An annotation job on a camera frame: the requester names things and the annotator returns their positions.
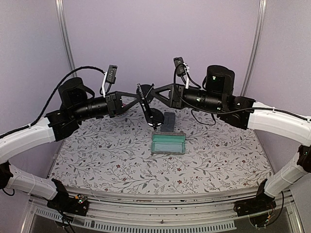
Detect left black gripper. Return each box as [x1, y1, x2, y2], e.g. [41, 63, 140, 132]
[72, 90, 142, 122]

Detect aluminium post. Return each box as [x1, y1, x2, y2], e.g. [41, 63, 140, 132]
[55, 0, 75, 71]
[240, 0, 267, 97]

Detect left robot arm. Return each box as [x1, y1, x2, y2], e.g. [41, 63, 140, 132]
[0, 74, 140, 211]

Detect right aluminium post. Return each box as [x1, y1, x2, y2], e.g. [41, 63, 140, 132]
[240, 0, 267, 97]

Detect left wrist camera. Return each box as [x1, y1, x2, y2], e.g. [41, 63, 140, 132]
[100, 65, 118, 98]

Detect blue-grey glasses case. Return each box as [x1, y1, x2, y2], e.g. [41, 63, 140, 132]
[160, 112, 176, 132]

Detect front aluminium rail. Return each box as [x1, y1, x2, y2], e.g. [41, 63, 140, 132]
[23, 188, 303, 233]

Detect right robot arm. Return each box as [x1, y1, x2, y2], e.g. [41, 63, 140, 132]
[148, 65, 311, 212]

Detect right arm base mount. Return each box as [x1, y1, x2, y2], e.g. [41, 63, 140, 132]
[233, 179, 276, 216]

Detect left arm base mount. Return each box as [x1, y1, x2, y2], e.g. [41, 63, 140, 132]
[47, 179, 89, 216]

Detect left aluminium post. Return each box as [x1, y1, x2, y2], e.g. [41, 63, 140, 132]
[55, 0, 75, 71]

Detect light blue cloth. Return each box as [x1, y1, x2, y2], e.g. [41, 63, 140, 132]
[153, 143, 183, 152]

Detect thin black-framed glasses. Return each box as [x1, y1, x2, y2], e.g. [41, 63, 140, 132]
[137, 83, 164, 131]

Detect beige-grey glasses case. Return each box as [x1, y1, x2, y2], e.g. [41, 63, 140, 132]
[151, 131, 186, 155]

